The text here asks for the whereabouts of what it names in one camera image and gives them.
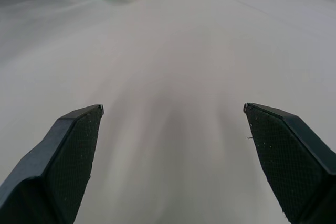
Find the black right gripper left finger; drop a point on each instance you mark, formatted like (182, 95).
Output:
(52, 166)

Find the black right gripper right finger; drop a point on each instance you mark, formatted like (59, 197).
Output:
(288, 161)

